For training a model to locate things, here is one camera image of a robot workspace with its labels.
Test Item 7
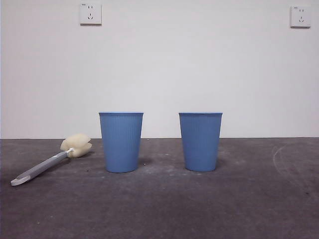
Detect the blue ribbed plastic cup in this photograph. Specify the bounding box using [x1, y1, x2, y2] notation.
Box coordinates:
[98, 112, 145, 173]
[178, 112, 223, 172]

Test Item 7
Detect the sponge cup brush grey handle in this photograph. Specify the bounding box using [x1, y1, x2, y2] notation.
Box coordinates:
[10, 132, 93, 187]

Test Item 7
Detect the white wall socket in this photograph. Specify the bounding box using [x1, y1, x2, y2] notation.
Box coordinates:
[79, 2, 102, 25]
[290, 5, 312, 28]

